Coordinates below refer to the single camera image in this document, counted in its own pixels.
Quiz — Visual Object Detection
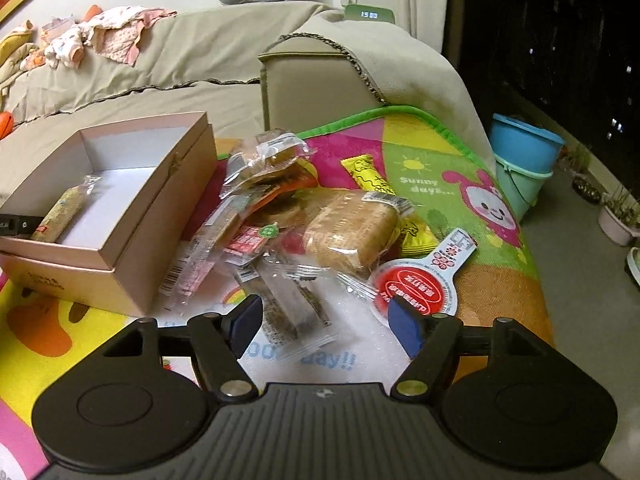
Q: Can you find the blue plastic bucket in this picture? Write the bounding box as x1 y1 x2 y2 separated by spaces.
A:
489 114 565 174

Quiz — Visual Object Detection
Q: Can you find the brown bread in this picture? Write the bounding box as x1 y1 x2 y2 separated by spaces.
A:
303 188 413 276

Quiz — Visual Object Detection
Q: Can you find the pile of baby clothes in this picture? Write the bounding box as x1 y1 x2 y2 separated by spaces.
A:
20 6 177 72

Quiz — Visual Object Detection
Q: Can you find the orange snack packet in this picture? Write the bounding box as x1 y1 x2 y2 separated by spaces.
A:
233 165 318 222

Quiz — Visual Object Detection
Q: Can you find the rice cracker stick packet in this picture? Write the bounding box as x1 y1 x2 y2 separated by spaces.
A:
30 174 101 243

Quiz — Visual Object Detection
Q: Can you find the yellow cheese snack bar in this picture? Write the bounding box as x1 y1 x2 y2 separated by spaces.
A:
341 154 438 258

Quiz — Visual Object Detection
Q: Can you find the round cookie packet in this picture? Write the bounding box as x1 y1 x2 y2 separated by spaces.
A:
220 129 314 198

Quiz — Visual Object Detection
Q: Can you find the white flower pot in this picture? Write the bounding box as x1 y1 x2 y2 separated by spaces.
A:
598 206 639 247

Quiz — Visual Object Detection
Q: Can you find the hawthorn lollipop packet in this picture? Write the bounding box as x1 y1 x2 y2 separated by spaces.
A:
224 223 280 266

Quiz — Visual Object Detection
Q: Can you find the pink cardboard gift box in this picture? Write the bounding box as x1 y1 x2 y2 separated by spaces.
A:
1 112 217 316

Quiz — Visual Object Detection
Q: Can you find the colourful cartoon play mat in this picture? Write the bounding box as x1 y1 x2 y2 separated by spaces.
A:
1 107 552 479

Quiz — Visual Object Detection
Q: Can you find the beige sofa with cover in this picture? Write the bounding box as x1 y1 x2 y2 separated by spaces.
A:
1 1 496 196

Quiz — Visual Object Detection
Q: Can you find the teal plastic bucket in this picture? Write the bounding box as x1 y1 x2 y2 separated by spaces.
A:
495 155 553 222

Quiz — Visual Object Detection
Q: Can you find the green digital clock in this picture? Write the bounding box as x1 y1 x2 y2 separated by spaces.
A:
344 3 395 24

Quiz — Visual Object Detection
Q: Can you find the orange toy ball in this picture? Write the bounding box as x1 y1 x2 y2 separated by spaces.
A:
0 112 14 140

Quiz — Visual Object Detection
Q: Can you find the red round lid packet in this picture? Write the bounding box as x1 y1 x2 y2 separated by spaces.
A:
370 228 477 321

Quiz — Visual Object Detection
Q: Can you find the dark cereal bar packet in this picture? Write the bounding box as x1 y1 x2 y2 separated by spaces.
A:
232 260 336 360

